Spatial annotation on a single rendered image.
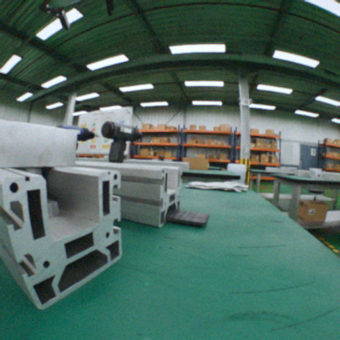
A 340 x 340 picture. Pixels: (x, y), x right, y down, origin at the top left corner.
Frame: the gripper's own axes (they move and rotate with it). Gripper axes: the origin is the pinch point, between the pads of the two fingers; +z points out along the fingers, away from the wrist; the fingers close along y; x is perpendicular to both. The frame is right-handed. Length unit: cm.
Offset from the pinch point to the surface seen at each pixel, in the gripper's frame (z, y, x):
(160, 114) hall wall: 960, 209, 565
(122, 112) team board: 281, -9, 174
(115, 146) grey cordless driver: 38.1, -3.8, -13.3
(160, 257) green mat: 3.9, 2.2, -42.6
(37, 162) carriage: -0.7, -6.2, -30.9
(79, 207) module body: 0.3, -2.8, -36.0
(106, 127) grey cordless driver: 33.7, -4.6, -7.9
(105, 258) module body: 1.3, -2.3, -40.8
